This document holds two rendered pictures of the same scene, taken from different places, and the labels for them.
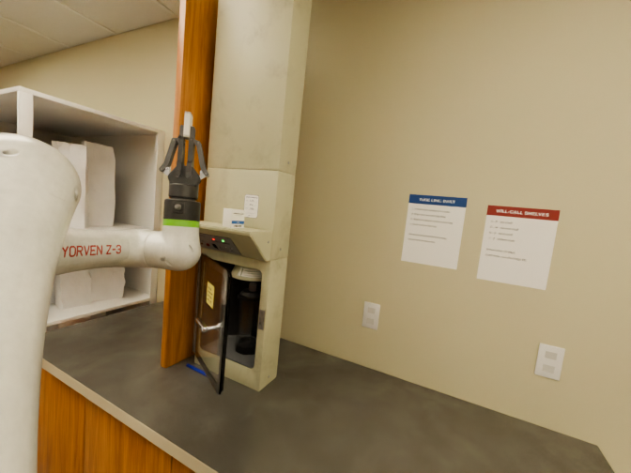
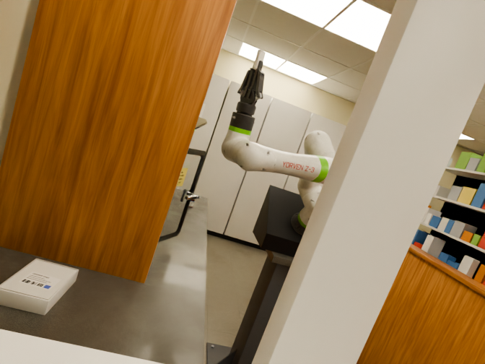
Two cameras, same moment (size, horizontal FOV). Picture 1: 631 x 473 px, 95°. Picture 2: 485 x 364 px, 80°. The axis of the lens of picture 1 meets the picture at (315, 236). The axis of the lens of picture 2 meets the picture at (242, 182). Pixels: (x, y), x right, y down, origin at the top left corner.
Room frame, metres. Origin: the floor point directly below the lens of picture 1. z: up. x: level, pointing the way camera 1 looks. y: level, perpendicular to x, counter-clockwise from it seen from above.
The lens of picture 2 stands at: (1.40, 1.37, 1.49)
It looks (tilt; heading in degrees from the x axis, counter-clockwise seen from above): 8 degrees down; 235
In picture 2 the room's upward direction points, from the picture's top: 20 degrees clockwise
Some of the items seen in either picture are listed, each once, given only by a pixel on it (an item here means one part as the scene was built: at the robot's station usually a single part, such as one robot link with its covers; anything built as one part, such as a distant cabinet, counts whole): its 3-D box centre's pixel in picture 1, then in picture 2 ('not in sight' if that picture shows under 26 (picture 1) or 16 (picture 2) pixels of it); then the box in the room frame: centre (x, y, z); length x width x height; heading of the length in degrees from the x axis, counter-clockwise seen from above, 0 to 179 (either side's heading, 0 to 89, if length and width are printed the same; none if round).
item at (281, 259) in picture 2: not in sight; (289, 253); (0.04, 0.19, 0.92); 0.32 x 0.32 x 0.04; 66
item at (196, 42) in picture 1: (223, 190); (130, 42); (1.27, 0.42, 1.64); 0.49 x 0.03 x 1.40; 154
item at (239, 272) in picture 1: (253, 268); not in sight; (1.11, 0.22, 1.34); 0.18 x 0.18 x 0.05
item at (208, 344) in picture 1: (209, 317); (172, 196); (0.96, 0.33, 1.19); 0.30 x 0.01 x 0.40; 37
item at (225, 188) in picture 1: (253, 271); not in sight; (1.14, 0.23, 1.33); 0.32 x 0.25 x 0.77; 64
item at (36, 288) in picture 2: not in sight; (40, 284); (1.34, 0.58, 0.96); 0.16 x 0.12 x 0.04; 64
